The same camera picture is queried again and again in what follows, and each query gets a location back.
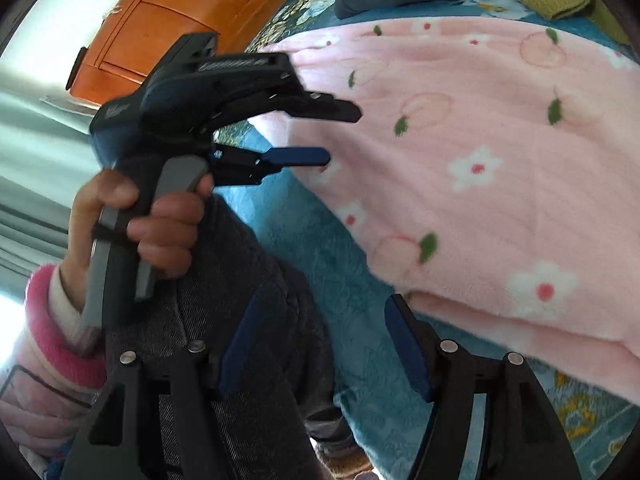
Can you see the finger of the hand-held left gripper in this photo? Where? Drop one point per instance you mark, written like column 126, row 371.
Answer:
column 320, row 106
column 300, row 156

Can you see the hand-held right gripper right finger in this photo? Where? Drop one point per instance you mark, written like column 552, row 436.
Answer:
column 407, row 350

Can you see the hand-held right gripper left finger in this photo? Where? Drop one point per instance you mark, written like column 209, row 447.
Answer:
column 244, row 345

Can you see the pink floral fleece garment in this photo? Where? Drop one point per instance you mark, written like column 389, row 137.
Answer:
column 450, row 110

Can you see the person's left forearm pink sleeve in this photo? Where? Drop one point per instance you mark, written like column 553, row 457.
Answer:
column 55, row 360

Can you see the person's left hand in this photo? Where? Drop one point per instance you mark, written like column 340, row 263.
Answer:
column 165, row 220

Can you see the person's legs in dark jeans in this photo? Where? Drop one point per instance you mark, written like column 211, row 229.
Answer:
column 230, row 270

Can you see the teal floral bed sheet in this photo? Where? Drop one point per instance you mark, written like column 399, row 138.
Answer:
column 325, row 240

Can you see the orange wooden cabinet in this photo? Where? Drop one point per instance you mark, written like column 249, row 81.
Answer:
column 165, row 10

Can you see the pale grey curtain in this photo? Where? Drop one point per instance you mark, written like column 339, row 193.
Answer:
column 30, row 160

